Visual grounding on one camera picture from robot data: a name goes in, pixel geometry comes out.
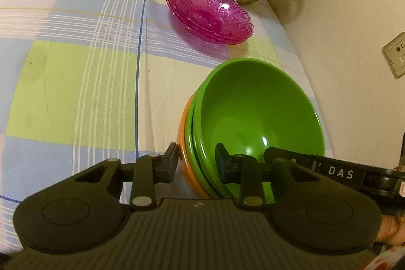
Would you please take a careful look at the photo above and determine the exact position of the person's right hand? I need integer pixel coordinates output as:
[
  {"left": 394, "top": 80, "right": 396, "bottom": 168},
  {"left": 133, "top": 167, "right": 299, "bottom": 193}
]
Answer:
[{"left": 375, "top": 215, "right": 405, "bottom": 246}]

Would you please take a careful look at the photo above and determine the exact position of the pink glass plate with flowers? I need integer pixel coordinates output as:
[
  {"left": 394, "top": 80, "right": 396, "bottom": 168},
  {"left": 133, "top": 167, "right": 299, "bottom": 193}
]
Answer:
[{"left": 166, "top": 0, "right": 254, "bottom": 45}]

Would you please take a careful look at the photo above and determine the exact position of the checkered pastel tablecloth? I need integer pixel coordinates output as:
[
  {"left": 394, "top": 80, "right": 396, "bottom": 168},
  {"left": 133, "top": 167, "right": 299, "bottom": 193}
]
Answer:
[{"left": 1, "top": 0, "right": 314, "bottom": 254}]

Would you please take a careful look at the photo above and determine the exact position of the single wall socket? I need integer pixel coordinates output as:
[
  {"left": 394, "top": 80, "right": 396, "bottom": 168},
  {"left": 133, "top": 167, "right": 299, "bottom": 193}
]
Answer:
[{"left": 382, "top": 31, "right": 405, "bottom": 78}]

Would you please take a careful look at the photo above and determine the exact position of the green plastic bowl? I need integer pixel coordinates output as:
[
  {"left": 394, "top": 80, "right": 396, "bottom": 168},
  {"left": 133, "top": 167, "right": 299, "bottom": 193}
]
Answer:
[
  {"left": 185, "top": 93, "right": 231, "bottom": 198},
  {"left": 192, "top": 58, "right": 327, "bottom": 199}
]

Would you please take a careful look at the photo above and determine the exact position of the orange plastic bowl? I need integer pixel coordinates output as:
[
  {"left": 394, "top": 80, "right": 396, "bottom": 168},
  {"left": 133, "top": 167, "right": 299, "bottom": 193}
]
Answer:
[{"left": 177, "top": 95, "right": 211, "bottom": 199}]

